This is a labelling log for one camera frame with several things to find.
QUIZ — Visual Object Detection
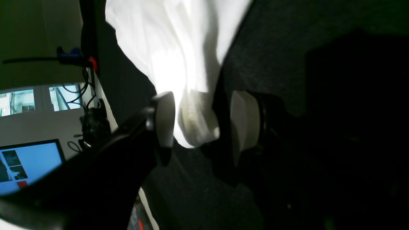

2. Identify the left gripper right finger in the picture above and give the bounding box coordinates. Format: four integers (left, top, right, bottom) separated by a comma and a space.
230, 90, 408, 230

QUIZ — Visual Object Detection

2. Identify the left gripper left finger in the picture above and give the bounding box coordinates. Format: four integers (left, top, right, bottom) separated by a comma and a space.
1, 92, 175, 230

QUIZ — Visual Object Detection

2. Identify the white printed t-shirt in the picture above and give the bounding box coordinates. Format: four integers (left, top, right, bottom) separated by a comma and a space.
105, 0, 252, 148

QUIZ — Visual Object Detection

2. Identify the computer monitor blue screen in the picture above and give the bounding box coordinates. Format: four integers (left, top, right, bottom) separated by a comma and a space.
0, 139, 66, 196

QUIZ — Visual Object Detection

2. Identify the black table cloth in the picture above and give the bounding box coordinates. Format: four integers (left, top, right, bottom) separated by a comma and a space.
96, 0, 409, 230

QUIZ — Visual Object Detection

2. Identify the red black clamp far left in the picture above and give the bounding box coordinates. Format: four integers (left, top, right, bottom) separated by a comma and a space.
88, 56, 98, 73

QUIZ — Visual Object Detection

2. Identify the blue clamp far left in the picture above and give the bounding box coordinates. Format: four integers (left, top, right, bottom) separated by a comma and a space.
56, 46, 84, 65

